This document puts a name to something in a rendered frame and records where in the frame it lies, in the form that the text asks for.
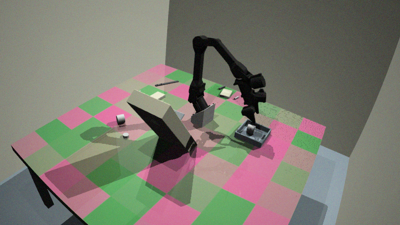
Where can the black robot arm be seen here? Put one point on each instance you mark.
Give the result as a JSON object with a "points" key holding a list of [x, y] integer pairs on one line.
{"points": [[244, 79]]}

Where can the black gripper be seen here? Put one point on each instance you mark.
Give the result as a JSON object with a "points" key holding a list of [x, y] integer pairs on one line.
{"points": [[249, 110]]}

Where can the cream flat rectangular block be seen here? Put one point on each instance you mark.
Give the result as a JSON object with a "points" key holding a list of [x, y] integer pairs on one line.
{"points": [[225, 93], [158, 95]]}

